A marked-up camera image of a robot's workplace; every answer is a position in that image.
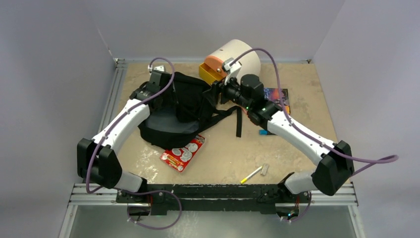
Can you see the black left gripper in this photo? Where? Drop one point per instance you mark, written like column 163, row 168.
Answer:
column 170, row 97

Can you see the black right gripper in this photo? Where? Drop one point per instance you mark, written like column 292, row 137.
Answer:
column 215, row 91

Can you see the black student backpack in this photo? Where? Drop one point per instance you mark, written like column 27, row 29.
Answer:
column 174, row 126

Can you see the Jane Eyre book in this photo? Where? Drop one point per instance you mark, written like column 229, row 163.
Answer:
column 274, row 95

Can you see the red sticker package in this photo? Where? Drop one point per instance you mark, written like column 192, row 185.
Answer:
column 180, row 158

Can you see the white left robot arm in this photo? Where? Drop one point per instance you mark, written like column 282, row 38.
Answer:
column 97, row 157

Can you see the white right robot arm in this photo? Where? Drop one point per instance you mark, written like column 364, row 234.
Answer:
column 333, row 166

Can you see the blue highlighter marker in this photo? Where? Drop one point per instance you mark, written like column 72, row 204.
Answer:
column 264, row 132

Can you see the grey marker cap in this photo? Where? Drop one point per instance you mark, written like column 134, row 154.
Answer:
column 264, row 169

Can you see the yellow white marker pen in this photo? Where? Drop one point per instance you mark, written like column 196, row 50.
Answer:
column 256, row 171

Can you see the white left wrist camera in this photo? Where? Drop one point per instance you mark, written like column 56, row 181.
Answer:
column 152, row 68

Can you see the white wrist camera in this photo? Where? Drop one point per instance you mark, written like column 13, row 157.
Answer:
column 231, row 67
column 152, row 68

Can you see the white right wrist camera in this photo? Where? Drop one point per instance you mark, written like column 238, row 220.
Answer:
column 231, row 67

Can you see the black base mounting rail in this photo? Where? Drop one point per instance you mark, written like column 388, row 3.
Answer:
column 262, row 198

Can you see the aluminium table frame rail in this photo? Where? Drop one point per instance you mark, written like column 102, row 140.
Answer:
column 110, row 111

